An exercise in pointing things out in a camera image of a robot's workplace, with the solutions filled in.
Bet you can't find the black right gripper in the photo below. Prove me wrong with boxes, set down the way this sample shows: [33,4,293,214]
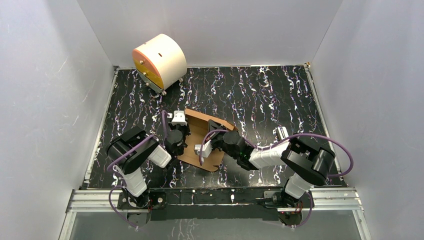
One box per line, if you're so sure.
[204,119,239,160]

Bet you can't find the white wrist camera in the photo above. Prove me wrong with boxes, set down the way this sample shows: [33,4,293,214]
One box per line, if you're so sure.
[167,110,188,126]
[194,140,213,158]

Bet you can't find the left aluminium table edge rail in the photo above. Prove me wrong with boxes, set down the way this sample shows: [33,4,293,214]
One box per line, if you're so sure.
[83,65,120,184]

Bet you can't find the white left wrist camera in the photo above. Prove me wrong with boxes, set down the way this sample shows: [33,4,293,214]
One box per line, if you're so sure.
[167,110,188,126]

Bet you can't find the aluminium table edge rail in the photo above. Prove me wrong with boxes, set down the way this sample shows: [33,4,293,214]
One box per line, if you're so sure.
[83,65,120,184]
[303,62,344,182]

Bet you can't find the small white plastic part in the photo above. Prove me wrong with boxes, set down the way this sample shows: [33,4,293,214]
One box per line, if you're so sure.
[275,126,289,141]

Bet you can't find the brown cardboard box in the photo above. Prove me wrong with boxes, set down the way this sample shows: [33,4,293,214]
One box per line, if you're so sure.
[178,108,237,172]

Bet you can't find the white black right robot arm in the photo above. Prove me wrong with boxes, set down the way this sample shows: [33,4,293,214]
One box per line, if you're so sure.
[195,120,335,207]

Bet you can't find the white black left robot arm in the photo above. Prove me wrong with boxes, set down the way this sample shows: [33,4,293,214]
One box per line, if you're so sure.
[106,122,191,208]

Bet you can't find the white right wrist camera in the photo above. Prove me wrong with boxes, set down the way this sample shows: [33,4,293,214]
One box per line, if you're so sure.
[194,140,213,158]

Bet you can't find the aluminium front frame rail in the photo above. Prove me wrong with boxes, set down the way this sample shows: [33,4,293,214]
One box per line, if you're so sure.
[59,186,371,240]

